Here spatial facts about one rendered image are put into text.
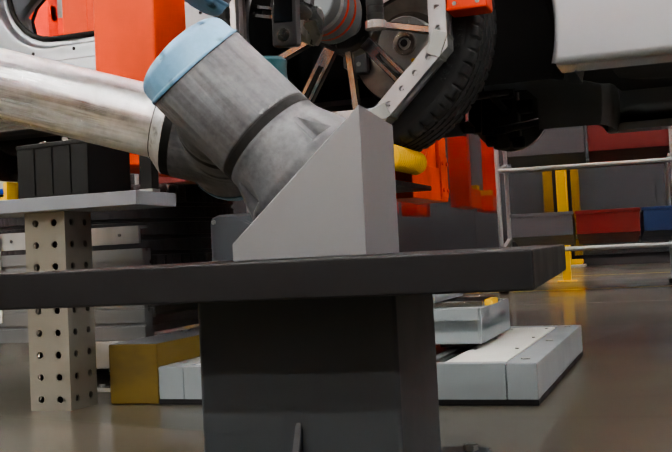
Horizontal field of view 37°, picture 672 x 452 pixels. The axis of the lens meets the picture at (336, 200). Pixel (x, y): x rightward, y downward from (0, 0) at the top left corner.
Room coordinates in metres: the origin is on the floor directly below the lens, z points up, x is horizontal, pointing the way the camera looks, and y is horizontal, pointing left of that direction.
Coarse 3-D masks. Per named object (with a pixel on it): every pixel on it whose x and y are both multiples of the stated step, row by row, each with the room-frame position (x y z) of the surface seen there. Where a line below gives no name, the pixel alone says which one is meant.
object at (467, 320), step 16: (448, 304) 2.27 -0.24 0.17; (464, 304) 2.26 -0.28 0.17; (480, 304) 2.25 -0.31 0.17; (496, 304) 2.36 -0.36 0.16; (448, 320) 2.20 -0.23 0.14; (464, 320) 2.19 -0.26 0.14; (480, 320) 2.18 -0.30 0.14; (496, 320) 2.35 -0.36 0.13; (448, 336) 2.20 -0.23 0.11; (464, 336) 2.19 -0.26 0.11; (480, 336) 2.18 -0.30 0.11
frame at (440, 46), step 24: (240, 0) 2.38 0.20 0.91; (432, 0) 2.18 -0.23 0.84; (240, 24) 2.38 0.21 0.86; (432, 24) 2.18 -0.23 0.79; (432, 48) 2.18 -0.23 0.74; (408, 72) 2.20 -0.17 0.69; (432, 72) 2.23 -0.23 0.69; (384, 96) 2.22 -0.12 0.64; (408, 96) 2.22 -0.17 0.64; (384, 120) 2.22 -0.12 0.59
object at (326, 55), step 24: (264, 0) 2.48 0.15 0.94; (360, 0) 2.39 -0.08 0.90; (384, 0) 2.33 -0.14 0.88; (264, 24) 2.51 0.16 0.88; (408, 24) 2.31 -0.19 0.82; (264, 48) 2.50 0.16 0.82; (336, 48) 2.37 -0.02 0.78; (360, 48) 2.35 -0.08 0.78; (288, 72) 2.63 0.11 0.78; (312, 72) 2.39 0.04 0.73; (312, 96) 2.39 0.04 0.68
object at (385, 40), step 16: (400, 0) 2.72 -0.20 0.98; (416, 0) 2.70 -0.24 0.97; (384, 16) 2.73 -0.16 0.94; (400, 16) 2.72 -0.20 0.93; (416, 16) 2.70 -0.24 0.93; (384, 32) 2.69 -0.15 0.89; (384, 48) 2.69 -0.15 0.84; (416, 48) 2.66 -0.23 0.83; (400, 64) 2.67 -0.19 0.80; (368, 80) 2.75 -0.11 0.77; (384, 80) 2.74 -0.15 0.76
